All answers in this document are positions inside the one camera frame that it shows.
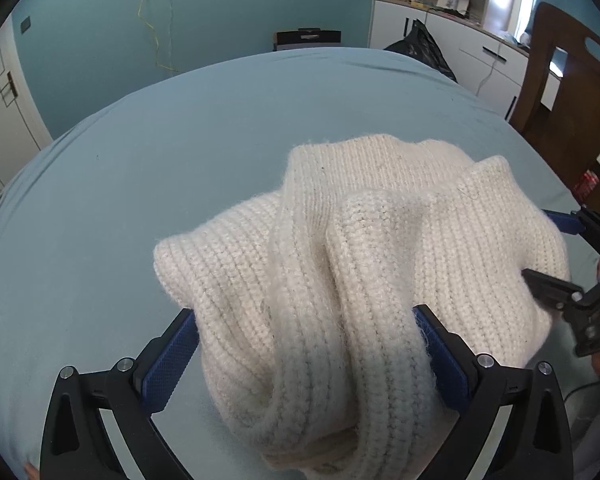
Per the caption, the brown wooden chair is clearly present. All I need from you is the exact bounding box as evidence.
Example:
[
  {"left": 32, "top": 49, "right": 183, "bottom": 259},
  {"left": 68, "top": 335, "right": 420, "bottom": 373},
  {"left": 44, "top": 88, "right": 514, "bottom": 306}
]
[{"left": 509, "top": 1, "right": 600, "bottom": 213}]

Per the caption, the black door handle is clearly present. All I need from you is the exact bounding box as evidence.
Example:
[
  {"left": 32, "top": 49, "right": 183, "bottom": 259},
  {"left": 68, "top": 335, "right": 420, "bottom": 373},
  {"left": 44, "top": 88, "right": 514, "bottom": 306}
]
[{"left": 0, "top": 72, "right": 20, "bottom": 108}]

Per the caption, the white door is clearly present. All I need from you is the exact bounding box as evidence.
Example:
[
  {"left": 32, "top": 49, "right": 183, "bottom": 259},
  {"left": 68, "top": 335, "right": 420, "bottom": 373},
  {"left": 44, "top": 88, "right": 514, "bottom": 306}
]
[{"left": 0, "top": 12, "right": 56, "bottom": 191}]

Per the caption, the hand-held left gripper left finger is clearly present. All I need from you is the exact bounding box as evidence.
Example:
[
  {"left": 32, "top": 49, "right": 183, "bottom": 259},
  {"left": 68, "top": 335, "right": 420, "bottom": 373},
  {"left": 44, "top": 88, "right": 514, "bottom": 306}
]
[{"left": 39, "top": 307, "right": 201, "bottom": 480}]

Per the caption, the red can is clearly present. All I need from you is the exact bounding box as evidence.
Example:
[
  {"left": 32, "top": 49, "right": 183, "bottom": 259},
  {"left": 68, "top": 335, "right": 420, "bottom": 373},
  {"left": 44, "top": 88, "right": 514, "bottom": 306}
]
[{"left": 577, "top": 170, "right": 600, "bottom": 198}]

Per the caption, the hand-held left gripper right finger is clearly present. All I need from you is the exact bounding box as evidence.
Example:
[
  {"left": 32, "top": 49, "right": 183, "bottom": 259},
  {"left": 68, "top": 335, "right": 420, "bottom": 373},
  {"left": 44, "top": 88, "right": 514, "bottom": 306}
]
[{"left": 412, "top": 304, "right": 575, "bottom": 480}]

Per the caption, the black box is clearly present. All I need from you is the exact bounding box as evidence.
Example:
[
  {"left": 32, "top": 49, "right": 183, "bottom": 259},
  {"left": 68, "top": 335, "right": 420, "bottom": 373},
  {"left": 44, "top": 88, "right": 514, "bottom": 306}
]
[{"left": 272, "top": 28, "right": 342, "bottom": 52}]

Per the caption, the thin white cord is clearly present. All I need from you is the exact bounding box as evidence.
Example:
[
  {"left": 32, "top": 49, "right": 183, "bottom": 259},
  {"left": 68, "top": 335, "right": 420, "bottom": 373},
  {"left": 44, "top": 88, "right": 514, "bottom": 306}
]
[{"left": 475, "top": 42, "right": 506, "bottom": 96}]

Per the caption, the thin black cable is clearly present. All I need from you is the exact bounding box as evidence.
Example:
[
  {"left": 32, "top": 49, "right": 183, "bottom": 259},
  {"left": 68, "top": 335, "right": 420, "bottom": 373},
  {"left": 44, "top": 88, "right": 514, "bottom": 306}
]
[{"left": 562, "top": 377, "right": 600, "bottom": 401}]

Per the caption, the yellow cable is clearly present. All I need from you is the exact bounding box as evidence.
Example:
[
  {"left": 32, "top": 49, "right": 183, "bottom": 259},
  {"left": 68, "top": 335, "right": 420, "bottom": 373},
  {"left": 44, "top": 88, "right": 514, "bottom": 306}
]
[{"left": 137, "top": 0, "right": 178, "bottom": 73}]

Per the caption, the white cabinet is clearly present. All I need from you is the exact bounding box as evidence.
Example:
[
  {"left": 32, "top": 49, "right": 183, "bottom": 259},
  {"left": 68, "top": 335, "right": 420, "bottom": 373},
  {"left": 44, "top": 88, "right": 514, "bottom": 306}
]
[{"left": 367, "top": 0, "right": 563, "bottom": 121}]

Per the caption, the black plastic bag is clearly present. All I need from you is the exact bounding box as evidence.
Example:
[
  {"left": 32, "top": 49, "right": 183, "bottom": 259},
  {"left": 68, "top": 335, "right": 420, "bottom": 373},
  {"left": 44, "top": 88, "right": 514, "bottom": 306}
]
[{"left": 382, "top": 19, "right": 458, "bottom": 83}]

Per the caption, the cream knitted sweater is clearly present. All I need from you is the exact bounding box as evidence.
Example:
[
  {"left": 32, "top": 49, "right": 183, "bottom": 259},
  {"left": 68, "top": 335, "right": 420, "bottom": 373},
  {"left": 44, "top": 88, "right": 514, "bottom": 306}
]
[{"left": 152, "top": 132, "right": 571, "bottom": 480}]

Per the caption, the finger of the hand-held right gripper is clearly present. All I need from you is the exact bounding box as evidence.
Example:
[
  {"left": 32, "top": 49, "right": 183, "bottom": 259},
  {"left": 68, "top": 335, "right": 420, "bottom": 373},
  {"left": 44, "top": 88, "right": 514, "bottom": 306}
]
[
  {"left": 521, "top": 267, "right": 588, "bottom": 313},
  {"left": 542, "top": 206, "right": 600, "bottom": 256}
]

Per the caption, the white cable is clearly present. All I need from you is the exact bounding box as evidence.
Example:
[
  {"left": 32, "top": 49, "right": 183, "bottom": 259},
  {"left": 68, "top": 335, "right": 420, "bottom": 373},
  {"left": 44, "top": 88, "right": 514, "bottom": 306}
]
[{"left": 167, "top": 0, "right": 183, "bottom": 73}]

